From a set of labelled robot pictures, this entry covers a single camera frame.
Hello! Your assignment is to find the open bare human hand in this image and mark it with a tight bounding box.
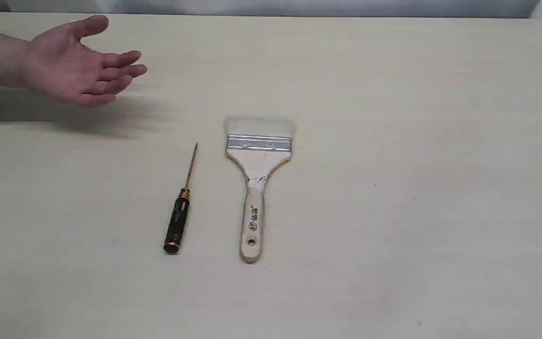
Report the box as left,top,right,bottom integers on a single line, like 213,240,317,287
19,15,148,107

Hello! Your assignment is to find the black and gold screwdriver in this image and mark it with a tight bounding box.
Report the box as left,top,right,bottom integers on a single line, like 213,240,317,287
163,143,199,255

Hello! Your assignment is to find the wide wooden paint brush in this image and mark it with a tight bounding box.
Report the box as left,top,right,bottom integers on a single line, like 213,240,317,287
224,116,295,264

